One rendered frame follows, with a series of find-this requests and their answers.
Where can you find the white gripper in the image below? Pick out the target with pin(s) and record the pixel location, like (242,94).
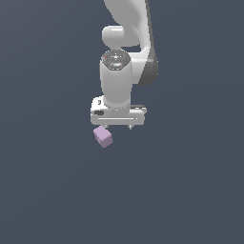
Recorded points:
(117,118)

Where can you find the small lilac cube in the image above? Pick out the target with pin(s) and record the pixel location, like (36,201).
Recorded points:
(103,136)

